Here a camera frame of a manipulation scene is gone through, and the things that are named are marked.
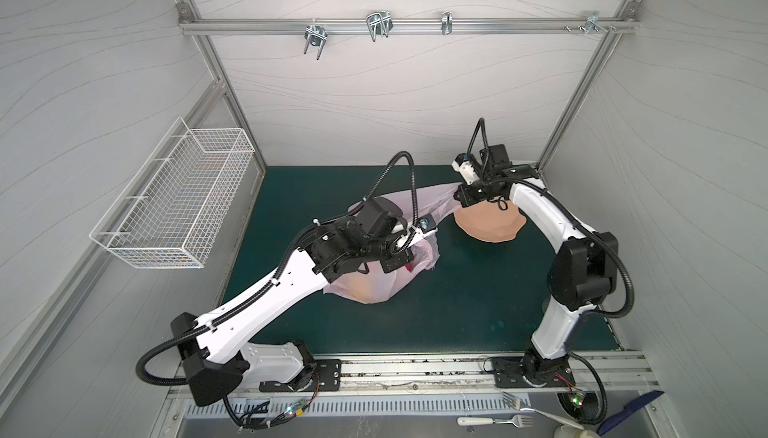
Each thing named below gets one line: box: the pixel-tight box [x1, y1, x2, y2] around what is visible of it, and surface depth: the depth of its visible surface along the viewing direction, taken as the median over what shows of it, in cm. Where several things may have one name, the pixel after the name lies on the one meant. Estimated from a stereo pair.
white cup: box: [554, 425, 601, 438], surface depth 67 cm
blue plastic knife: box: [597, 390, 665, 436], surface depth 70 cm
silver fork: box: [502, 392, 584, 430], surface depth 71 cm
